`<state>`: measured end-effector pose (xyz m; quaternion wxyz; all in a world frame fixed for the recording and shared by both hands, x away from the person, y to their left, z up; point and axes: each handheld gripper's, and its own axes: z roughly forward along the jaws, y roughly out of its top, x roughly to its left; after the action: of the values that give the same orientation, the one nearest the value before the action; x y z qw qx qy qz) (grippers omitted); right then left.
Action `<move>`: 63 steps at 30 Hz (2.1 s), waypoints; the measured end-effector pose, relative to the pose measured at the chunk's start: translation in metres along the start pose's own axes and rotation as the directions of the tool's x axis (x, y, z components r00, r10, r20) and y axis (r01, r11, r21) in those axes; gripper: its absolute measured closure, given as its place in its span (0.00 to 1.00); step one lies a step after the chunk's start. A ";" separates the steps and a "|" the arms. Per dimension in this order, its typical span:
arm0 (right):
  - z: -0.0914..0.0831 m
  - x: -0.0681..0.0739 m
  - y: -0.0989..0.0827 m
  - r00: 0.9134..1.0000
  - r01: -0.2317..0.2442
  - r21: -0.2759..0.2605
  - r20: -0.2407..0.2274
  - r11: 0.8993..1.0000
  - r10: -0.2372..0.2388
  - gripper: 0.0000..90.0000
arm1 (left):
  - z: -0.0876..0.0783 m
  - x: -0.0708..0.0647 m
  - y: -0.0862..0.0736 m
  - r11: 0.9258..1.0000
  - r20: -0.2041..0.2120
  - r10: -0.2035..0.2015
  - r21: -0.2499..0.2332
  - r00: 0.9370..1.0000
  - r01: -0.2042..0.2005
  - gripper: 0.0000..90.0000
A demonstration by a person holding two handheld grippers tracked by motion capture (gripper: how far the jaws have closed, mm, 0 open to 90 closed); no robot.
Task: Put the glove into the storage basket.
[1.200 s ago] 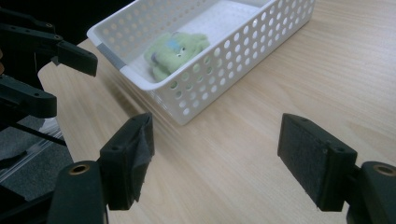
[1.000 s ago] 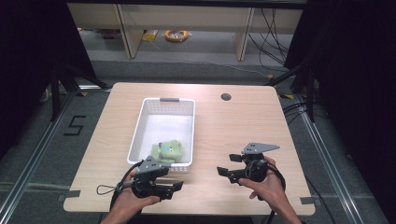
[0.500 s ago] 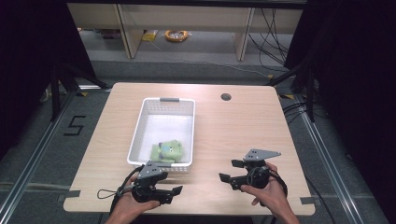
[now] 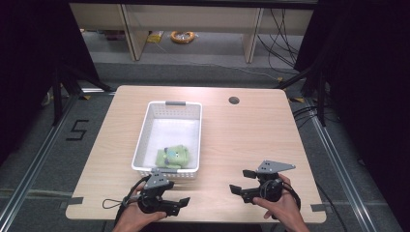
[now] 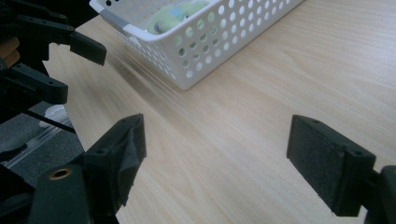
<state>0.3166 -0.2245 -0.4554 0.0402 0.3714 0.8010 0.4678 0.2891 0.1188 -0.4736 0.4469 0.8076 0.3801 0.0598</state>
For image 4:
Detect bundle of black cables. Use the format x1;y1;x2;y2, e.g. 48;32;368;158
255;8;302;70

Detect black floor cables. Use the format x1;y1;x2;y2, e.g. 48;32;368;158
291;103;321;131

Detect thin white floor cable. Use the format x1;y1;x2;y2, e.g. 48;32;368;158
154;41;282;81

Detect green glove with face print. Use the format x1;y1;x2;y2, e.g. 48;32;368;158
161;144;190;169

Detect yellow packet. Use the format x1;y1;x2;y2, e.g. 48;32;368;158
146;30;165;44

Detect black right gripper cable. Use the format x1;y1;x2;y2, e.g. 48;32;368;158
315;182;348;232

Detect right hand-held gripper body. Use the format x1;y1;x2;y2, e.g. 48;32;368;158
243;159;297;204

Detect dark curtain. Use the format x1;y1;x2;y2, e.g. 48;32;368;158
294;0;410;226
0;0;102;167

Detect person's left hand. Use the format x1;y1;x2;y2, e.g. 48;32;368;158
112;185;168;232

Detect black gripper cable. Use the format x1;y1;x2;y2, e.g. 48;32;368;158
102;175;153;228
315;182;348;232

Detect white plastic basket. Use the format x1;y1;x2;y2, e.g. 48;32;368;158
131;100;204;180

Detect aluminium floor rail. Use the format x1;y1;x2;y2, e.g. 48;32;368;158
309;107;379;232
0;92;81;228

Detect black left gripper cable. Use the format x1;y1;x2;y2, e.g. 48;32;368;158
102;175;153;228

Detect black metal stand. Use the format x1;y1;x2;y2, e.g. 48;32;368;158
50;63;114;128
274;66;327;128

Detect black right gripper strap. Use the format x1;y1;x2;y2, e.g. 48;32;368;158
280;181;303;220

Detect person's right hand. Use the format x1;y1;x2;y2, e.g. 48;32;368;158
252;173;310;232

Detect beige wooden shelf unit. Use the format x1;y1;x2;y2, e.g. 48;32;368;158
70;3;315;64

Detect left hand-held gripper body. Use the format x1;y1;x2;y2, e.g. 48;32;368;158
138;171;180;216

